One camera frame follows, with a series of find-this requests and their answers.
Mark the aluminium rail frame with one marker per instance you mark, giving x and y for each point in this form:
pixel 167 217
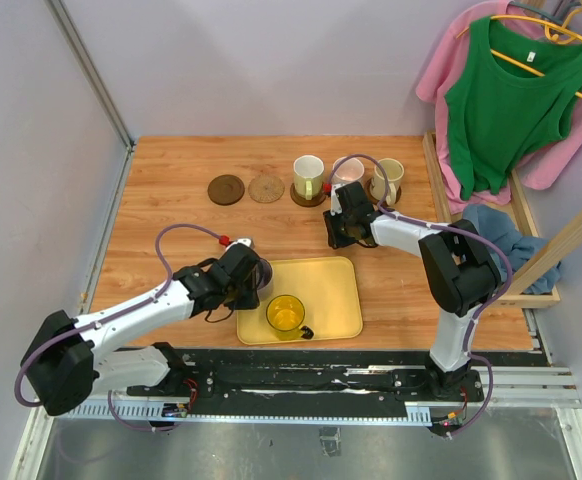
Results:
pixel 529 426

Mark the brown wooden coaster top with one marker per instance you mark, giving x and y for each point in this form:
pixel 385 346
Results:
pixel 301 201

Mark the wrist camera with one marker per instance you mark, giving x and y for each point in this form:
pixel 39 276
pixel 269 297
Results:
pixel 228 242
pixel 331 190

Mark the purple grey mug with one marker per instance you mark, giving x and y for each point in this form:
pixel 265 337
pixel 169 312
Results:
pixel 265 275

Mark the yellow black-handled mug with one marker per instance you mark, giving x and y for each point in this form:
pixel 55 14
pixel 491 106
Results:
pixel 285 315

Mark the white green-handled mug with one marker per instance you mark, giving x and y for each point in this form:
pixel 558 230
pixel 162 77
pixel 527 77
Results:
pixel 308 176

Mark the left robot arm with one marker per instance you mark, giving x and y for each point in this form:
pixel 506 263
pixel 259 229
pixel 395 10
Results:
pixel 70 359

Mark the cream beige mug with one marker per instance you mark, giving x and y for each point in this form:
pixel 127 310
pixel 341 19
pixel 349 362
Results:
pixel 386 181

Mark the large woven rattan coaster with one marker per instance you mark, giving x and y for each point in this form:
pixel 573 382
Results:
pixel 266 189

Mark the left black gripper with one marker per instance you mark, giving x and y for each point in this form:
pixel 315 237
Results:
pixel 251 301

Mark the aluminium corner post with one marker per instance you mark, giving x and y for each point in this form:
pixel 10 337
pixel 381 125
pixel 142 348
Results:
pixel 70 32

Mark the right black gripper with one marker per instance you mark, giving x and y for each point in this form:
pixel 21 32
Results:
pixel 335 241

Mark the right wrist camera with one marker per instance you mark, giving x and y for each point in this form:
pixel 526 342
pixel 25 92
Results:
pixel 331 190

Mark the brown wooden coaster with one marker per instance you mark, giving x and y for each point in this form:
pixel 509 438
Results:
pixel 301 201
pixel 226 190
pixel 371 195

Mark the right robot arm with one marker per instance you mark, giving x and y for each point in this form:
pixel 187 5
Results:
pixel 460 272

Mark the green tank top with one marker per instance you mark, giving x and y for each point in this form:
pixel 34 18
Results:
pixel 515 96

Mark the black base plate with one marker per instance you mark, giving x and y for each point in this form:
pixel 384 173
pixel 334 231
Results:
pixel 292 383

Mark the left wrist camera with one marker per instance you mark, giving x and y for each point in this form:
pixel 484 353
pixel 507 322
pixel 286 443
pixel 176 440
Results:
pixel 228 242

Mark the blue crumpled cloth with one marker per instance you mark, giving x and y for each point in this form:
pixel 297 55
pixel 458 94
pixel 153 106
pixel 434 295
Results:
pixel 498 228

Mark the yellow plastic tray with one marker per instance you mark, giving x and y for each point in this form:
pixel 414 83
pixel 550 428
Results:
pixel 327 289

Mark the pink white mug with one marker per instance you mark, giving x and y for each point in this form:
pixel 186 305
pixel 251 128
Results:
pixel 347 171

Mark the pink t-shirt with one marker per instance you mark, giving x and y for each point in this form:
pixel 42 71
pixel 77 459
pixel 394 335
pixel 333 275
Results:
pixel 540 169

